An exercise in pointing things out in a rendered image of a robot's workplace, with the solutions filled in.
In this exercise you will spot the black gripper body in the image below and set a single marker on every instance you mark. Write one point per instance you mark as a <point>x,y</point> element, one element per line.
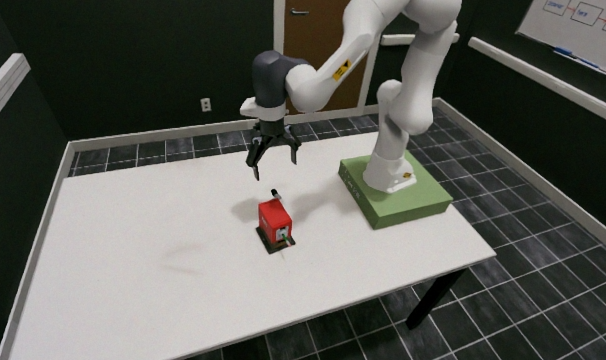
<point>272,128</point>

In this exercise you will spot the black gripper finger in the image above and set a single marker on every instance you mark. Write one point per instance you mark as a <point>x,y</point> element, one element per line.
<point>294,147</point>
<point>255,154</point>

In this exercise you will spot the red pencil sharpener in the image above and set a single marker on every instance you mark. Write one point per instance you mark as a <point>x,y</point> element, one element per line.
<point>275,225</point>

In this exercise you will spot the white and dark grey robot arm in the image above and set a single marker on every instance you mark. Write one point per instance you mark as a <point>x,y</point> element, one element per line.
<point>276,77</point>

